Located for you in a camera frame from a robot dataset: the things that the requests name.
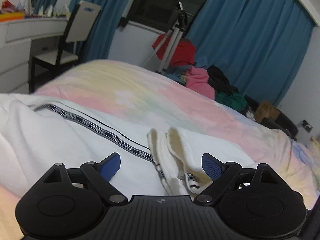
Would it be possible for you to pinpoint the white knit sweater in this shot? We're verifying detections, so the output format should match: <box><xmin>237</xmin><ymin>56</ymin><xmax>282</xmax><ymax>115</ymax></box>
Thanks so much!
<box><xmin>1</xmin><ymin>94</ymin><xmax>253</xmax><ymax>197</ymax></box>

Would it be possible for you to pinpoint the green garment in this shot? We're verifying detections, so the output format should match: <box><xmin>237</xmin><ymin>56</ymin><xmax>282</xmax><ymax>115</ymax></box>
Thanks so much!
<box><xmin>215</xmin><ymin>92</ymin><xmax>248</xmax><ymax>112</ymax></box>

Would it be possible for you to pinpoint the small brown cardboard box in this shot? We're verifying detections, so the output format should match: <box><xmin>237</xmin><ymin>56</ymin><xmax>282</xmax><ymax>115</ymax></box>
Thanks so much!
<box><xmin>254</xmin><ymin>100</ymin><xmax>280</xmax><ymax>123</ymax></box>

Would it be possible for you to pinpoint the pastel rainbow bed sheet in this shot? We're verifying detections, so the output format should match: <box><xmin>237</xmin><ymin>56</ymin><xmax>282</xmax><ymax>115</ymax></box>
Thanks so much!
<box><xmin>1</xmin><ymin>60</ymin><xmax>319</xmax><ymax>239</ymax></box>

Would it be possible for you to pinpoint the black garment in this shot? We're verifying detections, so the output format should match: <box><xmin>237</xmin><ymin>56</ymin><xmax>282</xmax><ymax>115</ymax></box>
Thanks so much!
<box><xmin>207</xmin><ymin>65</ymin><xmax>239</xmax><ymax>94</ymax></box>

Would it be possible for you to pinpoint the pink garment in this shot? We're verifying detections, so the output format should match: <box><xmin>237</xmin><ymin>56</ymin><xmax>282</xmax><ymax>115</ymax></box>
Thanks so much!
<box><xmin>185</xmin><ymin>66</ymin><xmax>215</xmax><ymax>100</ymax></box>

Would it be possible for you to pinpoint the red garment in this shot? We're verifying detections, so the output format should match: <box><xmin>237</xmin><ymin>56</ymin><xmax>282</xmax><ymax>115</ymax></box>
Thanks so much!
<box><xmin>152</xmin><ymin>34</ymin><xmax>196</xmax><ymax>67</ymax></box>

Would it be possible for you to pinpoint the right blue curtain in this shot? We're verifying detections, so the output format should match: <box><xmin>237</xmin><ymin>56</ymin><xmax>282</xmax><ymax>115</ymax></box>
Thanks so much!
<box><xmin>187</xmin><ymin>0</ymin><xmax>315</xmax><ymax>105</ymax></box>

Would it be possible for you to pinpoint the blue curtain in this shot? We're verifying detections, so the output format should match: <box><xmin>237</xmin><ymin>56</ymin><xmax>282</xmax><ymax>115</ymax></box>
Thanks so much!
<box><xmin>187</xmin><ymin>0</ymin><xmax>315</xmax><ymax>105</ymax></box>
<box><xmin>69</xmin><ymin>0</ymin><xmax>130</xmax><ymax>63</ymax></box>

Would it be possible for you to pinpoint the black and white chair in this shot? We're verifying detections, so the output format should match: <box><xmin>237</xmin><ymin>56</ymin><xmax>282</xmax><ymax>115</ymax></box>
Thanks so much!
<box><xmin>29</xmin><ymin>0</ymin><xmax>101</xmax><ymax>92</ymax></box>

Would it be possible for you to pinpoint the silver tripod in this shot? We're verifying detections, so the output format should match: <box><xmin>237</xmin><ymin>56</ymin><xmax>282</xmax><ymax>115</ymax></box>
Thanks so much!
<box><xmin>142</xmin><ymin>1</ymin><xmax>188</xmax><ymax>75</ymax></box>

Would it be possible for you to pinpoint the white dressing table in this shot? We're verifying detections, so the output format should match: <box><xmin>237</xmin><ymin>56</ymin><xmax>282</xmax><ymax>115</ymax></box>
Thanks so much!
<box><xmin>1</xmin><ymin>17</ymin><xmax>67</xmax><ymax>93</ymax></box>

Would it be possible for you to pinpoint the left blue curtain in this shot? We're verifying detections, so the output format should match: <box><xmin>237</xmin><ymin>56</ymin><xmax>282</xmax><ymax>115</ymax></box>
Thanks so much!
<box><xmin>69</xmin><ymin>0</ymin><xmax>130</xmax><ymax>63</ymax></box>

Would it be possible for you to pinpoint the dark window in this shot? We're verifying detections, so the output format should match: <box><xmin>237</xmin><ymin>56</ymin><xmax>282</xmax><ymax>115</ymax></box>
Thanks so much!
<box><xmin>118</xmin><ymin>0</ymin><xmax>206</xmax><ymax>32</ymax></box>

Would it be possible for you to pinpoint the orange box on table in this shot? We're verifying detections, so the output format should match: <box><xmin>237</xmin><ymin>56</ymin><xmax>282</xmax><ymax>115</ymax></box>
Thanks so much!
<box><xmin>0</xmin><ymin>12</ymin><xmax>24</xmax><ymax>22</ymax></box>

